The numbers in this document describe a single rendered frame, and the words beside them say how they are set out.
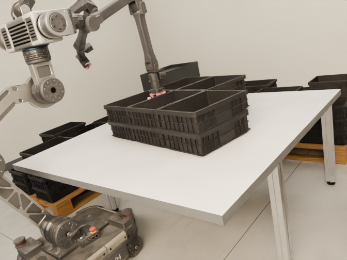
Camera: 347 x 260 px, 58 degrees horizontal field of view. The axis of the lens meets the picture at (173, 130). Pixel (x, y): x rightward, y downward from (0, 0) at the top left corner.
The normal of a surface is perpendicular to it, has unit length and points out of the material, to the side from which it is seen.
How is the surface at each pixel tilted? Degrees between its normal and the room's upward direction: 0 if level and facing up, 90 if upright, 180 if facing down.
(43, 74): 90
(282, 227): 90
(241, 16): 90
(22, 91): 90
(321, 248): 0
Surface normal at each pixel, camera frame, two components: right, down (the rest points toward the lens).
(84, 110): 0.76, 0.04
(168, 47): -0.62, 0.35
